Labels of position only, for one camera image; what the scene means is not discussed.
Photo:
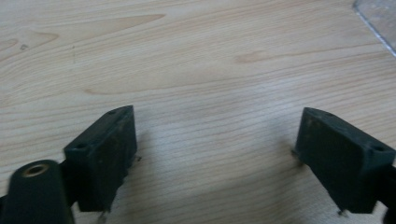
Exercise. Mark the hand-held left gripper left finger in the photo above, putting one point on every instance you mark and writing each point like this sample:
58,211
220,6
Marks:
99,161

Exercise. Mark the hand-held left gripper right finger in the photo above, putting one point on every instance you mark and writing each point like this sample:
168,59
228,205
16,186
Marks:
339,161

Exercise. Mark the clear plastic sheet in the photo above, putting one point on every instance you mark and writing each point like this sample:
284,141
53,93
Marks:
378,21

